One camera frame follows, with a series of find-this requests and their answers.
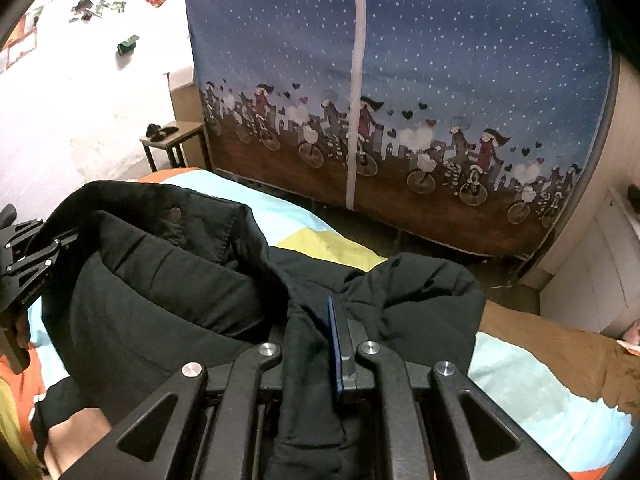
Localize person's left forearm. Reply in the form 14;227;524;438
44;407;113;478

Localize green and black wall stickers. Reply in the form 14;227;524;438
69;0;127;23

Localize wall calendar poster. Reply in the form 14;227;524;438
0;5;40;73

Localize black item on side table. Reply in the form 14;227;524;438
145;122;180;142

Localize cardboard box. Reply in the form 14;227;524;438
166;66;197;123

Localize blue printed fabric wardrobe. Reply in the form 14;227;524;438
184;0;621;261

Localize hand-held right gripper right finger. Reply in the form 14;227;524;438
326;294;576;480

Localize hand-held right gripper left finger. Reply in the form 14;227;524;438
55;342;286;480

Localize small wooden side table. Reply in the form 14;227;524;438
139;121;208;172

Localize brown garment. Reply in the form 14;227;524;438
477;300;640;416

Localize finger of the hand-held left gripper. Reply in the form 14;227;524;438
20;227;82;261
7;250;61;281

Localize white cabinet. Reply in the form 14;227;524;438
520;60;640;341

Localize black padded jacket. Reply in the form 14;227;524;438
30;180;488;480

